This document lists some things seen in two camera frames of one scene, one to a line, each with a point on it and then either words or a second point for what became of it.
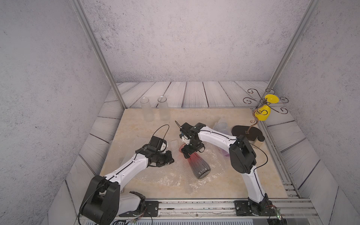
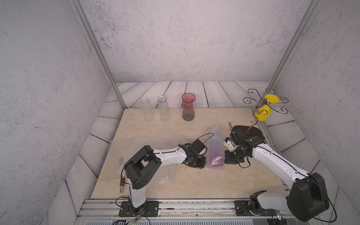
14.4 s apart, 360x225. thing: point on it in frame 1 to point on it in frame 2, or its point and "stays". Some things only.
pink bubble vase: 201,169 to 188,108
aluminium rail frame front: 291,211 stays
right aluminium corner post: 307,17 stays
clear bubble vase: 164,112 stays
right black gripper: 189,151 to 228,159
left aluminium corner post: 77,6 stays
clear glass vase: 148,113 stays
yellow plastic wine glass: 263,112 stays
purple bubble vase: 222,125 to 215,150
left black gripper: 168,159 to 202,165
